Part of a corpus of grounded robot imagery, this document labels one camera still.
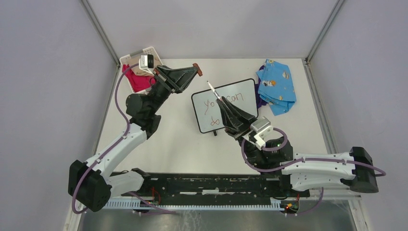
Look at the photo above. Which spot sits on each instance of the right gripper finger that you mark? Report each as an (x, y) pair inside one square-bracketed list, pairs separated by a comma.
[(233, 118), (232, 114)]

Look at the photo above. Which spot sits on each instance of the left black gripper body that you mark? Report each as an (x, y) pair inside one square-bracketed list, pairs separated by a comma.
[(165, 79)]

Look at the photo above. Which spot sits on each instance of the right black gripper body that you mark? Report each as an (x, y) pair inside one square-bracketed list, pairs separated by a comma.
[(245, 126)]

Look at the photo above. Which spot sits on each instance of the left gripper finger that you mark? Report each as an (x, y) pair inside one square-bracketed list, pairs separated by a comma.
[(184, 81), (180, 71)]

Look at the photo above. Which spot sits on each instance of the black framed whiteboard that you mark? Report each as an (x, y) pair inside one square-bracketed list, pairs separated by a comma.
[(207, 111)]

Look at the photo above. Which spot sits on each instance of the white red whiteboard marker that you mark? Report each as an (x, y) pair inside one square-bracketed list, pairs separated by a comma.
[(214, 91)]

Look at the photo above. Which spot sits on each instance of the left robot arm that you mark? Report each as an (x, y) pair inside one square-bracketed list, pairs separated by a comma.
[(91, 183)]

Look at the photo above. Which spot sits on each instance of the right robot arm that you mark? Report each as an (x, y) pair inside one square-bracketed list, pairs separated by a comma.
[(267, 150)]

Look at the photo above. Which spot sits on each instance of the purple cloth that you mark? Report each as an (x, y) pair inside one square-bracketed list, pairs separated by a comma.
[(259, 102)]

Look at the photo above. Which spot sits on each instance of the magenta cloth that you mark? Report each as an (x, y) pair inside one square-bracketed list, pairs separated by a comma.
[(139, 82)]

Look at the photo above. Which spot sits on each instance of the white plastic basket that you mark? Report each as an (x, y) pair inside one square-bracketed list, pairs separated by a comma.
[(125, 59)]

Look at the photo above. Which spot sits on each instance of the beige folded cloth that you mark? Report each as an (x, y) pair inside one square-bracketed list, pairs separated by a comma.
[(135, 65)]

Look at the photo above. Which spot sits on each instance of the blue patterned cloth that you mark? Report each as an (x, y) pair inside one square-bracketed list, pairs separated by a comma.
[(276, 87)]

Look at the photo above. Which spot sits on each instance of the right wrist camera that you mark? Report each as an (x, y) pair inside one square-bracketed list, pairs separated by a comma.
[(259, 130)]

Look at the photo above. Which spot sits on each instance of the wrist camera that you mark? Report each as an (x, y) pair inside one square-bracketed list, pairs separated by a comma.
[(146, 62), (259, 130)]

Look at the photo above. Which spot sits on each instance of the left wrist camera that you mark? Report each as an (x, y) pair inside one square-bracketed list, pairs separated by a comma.
[(146, 62)]

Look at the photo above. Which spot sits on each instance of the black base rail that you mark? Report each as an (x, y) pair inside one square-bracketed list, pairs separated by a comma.
[(215, 190)]

